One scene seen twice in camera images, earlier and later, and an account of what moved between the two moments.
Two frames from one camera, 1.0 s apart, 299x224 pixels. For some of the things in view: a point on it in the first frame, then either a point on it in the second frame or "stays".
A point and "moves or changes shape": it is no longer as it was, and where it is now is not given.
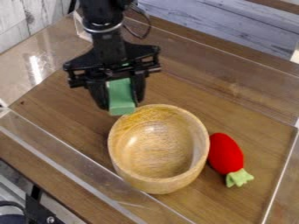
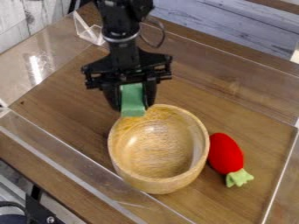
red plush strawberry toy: x=225 y=157 stays
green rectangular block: x=121 y=103 moves or changes shape
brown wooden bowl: x=157 y=143 stays
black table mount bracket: x=36 y=213 stays
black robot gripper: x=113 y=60 -> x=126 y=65
